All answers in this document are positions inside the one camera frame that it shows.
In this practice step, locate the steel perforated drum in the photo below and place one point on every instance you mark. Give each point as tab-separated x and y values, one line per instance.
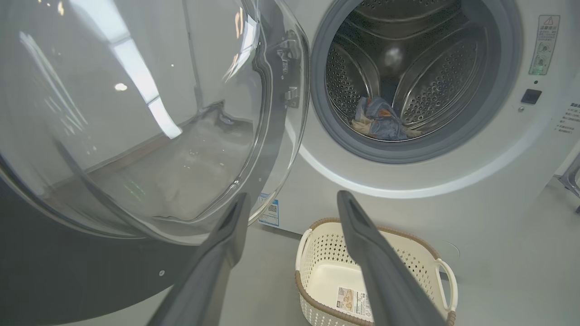
439	77

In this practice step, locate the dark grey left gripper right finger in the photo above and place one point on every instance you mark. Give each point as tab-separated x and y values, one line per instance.
385	280

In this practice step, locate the blue energy label sticker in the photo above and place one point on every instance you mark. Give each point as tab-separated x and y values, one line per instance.
270	213

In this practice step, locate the black door latch socket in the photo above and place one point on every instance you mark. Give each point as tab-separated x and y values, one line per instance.
531	96

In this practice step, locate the blue cartoon print garment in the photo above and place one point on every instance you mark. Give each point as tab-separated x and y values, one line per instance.
380	120

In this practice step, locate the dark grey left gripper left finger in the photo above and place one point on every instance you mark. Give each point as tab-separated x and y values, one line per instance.
213	271

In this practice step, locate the cream and blue garment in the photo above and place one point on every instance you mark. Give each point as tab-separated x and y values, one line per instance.
359	127

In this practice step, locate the grey rubber door gasket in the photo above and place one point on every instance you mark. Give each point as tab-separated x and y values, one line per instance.
507	90

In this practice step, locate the white warning sticker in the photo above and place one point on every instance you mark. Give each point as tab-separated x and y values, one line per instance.
543	45

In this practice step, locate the basket product label sticker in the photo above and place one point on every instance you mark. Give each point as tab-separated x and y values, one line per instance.
351	301

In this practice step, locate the cream basket with brown rim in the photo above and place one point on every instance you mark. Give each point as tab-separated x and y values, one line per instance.
326	253

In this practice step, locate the black round glass machine door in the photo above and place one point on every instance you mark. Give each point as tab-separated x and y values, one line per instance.
45	271

